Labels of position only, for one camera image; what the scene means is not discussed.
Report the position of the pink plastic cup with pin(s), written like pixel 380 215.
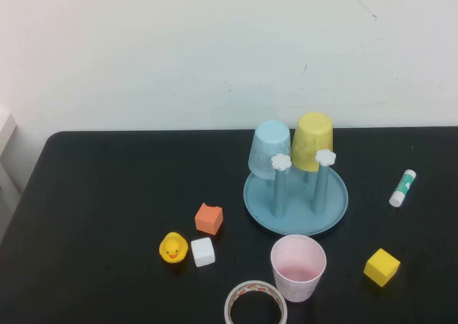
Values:
pixel 297 284

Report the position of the light blue plastic cup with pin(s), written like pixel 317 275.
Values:
pixel 270 141

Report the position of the yellow plastic cup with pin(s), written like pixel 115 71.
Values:
pixel 311 138

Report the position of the blue cup stand with posts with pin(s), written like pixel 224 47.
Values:
pixel 297 221

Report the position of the orange foam cube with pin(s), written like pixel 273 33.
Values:
pixel 208 219

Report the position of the white foam cube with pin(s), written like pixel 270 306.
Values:
pixel 203 252

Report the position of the yellow rubber duck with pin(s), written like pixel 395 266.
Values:
pixel 173 247

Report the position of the clear tape roll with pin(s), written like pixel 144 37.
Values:
pixel 254 285

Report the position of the white green glue stick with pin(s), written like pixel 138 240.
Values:
pixel 402 190

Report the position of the yellow foam cube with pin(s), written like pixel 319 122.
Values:
pixel 381 266

